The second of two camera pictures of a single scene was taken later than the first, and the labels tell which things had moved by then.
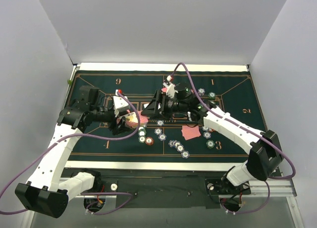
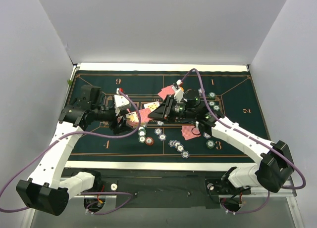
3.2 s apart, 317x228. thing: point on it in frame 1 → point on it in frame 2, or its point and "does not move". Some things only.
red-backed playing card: (189, 132) does not move
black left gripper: (115, 119) does not move
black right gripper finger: (151, 109) → (163, 112)
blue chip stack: (201, 91) does not move
